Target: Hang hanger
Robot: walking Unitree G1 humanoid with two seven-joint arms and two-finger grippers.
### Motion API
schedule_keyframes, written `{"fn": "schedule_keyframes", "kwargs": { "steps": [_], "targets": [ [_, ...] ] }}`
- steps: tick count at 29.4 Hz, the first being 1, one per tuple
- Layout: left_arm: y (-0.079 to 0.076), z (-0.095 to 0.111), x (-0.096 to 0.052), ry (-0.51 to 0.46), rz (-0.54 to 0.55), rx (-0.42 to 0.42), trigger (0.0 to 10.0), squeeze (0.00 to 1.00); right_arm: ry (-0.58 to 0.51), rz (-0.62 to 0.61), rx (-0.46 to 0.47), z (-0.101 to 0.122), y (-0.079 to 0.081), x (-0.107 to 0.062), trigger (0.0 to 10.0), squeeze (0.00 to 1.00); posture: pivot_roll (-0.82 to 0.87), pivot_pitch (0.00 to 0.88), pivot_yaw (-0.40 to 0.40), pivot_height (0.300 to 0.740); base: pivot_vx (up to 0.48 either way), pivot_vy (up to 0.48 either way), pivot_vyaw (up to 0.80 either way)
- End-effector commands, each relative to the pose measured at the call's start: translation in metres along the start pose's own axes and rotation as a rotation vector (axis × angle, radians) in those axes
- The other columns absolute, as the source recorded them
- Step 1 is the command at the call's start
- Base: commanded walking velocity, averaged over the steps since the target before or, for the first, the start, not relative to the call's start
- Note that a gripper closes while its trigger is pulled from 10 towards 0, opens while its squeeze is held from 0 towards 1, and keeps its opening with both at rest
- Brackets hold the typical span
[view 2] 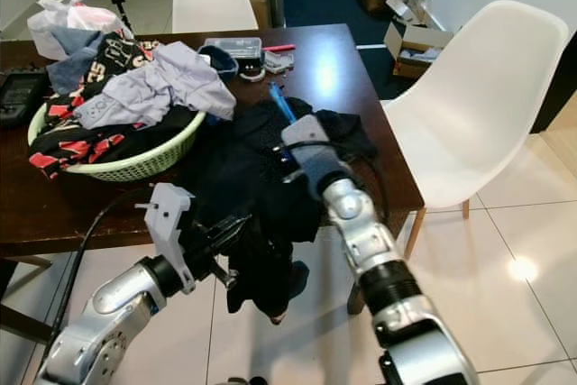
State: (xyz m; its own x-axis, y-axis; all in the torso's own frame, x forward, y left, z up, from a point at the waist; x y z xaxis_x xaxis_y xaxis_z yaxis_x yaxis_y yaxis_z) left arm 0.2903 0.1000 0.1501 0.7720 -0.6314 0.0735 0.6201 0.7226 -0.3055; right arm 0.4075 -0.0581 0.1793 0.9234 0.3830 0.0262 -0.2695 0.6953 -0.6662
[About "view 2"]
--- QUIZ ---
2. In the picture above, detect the navy garment with grey trim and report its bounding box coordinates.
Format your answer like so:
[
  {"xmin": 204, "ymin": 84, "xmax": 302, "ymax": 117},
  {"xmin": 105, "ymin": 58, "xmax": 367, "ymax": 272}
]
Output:
[{"xmin": 198, "ymin": 44, "xmax": 240, "ymax": 79}]

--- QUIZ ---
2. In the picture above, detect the white plastic bag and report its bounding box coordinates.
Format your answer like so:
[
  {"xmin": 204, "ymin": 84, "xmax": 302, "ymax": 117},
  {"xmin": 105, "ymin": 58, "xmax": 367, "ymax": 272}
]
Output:
[{"xmin": 27, "ymin": 0, "xmax": 136, "ymax": 61}]

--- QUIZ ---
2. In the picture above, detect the dark navy printed t-shirt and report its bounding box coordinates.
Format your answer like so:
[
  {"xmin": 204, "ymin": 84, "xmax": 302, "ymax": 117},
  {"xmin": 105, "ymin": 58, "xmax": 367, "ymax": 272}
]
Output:
[{"xmin": 189, "ymin": 96, "xmax": 380, "ymax": 327}]

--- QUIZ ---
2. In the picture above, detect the blue grey garment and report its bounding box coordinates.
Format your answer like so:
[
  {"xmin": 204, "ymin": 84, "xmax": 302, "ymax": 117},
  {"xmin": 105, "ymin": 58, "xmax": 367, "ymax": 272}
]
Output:
[{"xmin": 47, "ymin": 27, "xmax": 109, "ymax": 96}]

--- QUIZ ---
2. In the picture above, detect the green plastic laundry basket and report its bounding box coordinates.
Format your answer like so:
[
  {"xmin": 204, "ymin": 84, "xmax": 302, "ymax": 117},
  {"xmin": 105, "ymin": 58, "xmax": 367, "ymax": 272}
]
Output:
[{"xmin": 27, "ymin": 101, "xmax": 206, "ymax": 183}]

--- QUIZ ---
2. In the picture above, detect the clear plastic box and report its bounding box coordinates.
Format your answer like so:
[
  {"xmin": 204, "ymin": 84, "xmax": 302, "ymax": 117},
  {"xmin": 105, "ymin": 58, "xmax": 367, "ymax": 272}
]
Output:
[{"xmin": 203, "ymin": 37, "xmax": 267, "ymax": 60}]

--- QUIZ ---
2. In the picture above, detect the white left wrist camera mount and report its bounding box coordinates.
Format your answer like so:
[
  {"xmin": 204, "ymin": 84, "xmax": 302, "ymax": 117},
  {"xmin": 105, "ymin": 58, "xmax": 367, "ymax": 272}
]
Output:
[{"xmin": 144, "ymin": 182, "xmax": 199, "ymax": 294}]

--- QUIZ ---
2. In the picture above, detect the blue plastic hanger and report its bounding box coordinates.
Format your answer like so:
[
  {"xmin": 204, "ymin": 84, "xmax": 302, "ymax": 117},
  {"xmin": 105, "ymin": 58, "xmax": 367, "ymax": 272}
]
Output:
[{"xmin": 266, "ymin": 83, "xmax": 298, "ymax": 165}]

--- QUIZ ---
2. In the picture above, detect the small open cardboard box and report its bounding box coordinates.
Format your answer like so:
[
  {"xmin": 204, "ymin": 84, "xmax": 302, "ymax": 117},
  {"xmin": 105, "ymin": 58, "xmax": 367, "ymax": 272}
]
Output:
[{"xmin": 383, "ymin": 17, "xmax": 456, "ymax": 79}]

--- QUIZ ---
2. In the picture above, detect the white tangled cord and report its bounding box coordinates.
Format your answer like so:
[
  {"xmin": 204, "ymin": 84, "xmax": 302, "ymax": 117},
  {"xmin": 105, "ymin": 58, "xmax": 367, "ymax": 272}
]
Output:
[{"xmin": 239, "ymin": 51, "xmax": 297, "ymax": 79}]

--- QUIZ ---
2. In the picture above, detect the black handheld device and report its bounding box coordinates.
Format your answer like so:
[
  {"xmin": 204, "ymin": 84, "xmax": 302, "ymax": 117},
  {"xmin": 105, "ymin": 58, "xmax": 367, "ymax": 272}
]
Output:
[{"xmin": 0, "ymin": 68, "xmax": 48, "ymax": 129}]

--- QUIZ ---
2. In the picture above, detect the brown wooden cabinet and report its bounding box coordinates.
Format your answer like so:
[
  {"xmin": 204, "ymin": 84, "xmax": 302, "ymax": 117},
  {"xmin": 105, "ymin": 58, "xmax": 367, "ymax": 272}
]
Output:
[{"xmin": 243, "ymin": 0, "xmax": 271, "ymax": 30}]

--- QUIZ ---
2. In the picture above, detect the lavender garment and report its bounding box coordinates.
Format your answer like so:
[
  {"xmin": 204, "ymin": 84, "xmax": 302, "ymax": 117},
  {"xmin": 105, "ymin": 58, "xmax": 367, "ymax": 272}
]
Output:
[{"xmin": 74, "ymin": 42, "xmax": 235, "ymax": 129}]

